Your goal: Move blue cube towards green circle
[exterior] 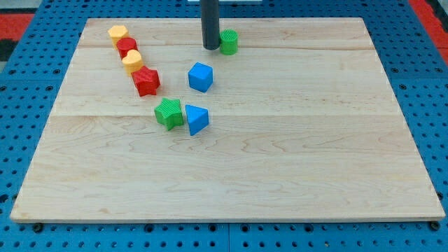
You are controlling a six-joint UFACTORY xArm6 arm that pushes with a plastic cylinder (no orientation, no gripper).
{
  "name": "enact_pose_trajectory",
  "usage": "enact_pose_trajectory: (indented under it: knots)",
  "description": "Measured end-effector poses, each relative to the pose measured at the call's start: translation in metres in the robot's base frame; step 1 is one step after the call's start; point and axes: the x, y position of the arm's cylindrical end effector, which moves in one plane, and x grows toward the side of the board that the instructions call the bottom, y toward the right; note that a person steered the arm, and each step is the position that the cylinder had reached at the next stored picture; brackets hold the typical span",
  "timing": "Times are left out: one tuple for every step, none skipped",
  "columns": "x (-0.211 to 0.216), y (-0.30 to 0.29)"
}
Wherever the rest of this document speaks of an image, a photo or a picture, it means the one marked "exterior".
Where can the yellow hexagon block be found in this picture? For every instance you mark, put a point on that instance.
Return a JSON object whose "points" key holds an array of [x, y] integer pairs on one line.
{"points": [[117, 32]]}

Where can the blue cube block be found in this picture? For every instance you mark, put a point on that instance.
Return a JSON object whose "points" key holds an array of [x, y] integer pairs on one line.
{"points": [[200, 77]]}

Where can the light wooden board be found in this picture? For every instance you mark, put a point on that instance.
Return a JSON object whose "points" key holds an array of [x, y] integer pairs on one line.
{"points": [[304, 127]]}

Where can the yellow heart block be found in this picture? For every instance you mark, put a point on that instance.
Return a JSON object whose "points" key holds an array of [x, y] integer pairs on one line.
{"points": [[132, 62]]}

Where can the green star block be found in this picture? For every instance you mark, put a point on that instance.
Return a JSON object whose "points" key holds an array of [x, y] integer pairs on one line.
{"points": [[169, 113]]}

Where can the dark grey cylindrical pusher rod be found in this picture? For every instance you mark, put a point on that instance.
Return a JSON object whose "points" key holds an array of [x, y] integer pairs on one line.
{"points": [[210, 24]]}

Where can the blue triangle block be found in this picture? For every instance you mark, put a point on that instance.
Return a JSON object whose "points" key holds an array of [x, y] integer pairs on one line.
{"points": [[197, 117]]}

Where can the green cylinder block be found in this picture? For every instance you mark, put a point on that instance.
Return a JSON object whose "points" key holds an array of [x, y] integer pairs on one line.
{"points": [[229, 42]]}

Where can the red cylinder block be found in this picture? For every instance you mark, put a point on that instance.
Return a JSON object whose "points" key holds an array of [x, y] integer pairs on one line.
{"points": [[124, 45]]}

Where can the red star block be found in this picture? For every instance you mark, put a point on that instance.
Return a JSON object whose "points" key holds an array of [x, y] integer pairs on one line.
{"points": [[146, 81]]}

